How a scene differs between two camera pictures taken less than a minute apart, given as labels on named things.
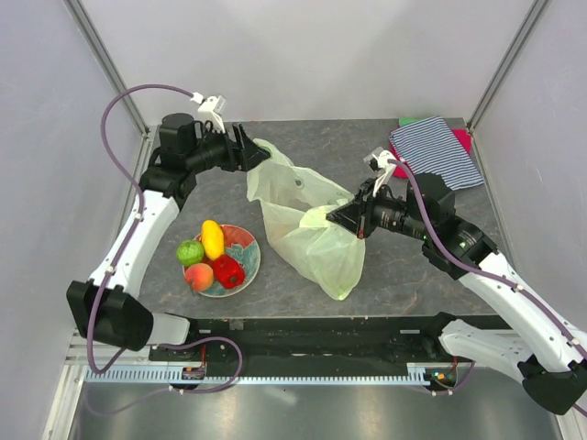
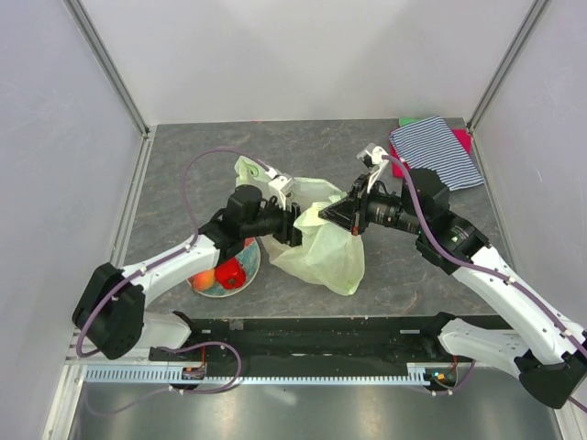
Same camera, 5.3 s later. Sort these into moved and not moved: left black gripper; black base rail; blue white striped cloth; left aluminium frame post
Moved: left black gripper
Not moved: blue white striped cloth; black base rail; left aluminium frame post
